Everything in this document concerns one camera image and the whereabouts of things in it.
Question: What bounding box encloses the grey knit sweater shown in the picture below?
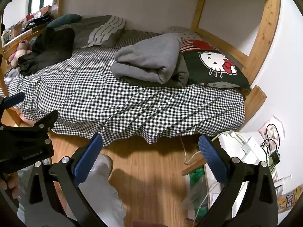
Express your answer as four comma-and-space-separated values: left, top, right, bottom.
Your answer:
111, 33, 182, 85

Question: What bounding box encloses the black clothing pile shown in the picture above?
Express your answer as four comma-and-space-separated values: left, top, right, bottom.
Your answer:
18, 27, 75, 76

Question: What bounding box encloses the person's left hand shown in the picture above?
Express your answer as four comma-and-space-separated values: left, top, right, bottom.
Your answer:
0, 172, 20, 199

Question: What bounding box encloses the yellow snack package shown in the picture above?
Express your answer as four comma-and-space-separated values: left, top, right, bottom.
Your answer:
277, 184, 302, 214

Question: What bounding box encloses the white trouser leg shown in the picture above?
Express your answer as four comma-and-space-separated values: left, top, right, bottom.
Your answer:
79, 171, 126, 227

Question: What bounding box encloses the pink white plush toy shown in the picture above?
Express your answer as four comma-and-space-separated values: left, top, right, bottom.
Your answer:
8, 40, 31, 68

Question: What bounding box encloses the green plastic bag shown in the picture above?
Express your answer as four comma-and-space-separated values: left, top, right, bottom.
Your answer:
181, 168, 208, 221

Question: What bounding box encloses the black white checkered bedsheet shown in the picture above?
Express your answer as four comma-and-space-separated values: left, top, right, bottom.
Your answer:
4, 30, 245, 145

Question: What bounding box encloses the teal pillow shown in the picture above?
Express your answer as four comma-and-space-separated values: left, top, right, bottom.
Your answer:
46, 13, 82, 28

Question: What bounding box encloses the grey striped quilt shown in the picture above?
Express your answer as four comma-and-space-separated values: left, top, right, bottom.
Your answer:
55, 15, 126, 49

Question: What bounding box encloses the Hello Kitty black pillow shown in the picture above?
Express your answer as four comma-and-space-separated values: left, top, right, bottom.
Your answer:
180, 39, 250, 91

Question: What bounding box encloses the white dotted pillow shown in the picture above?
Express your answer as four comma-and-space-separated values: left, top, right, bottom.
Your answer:
162, 26, 203, 40

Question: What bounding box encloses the wooden bed frame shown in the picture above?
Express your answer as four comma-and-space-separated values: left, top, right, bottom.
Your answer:
0, 0, 281, 128

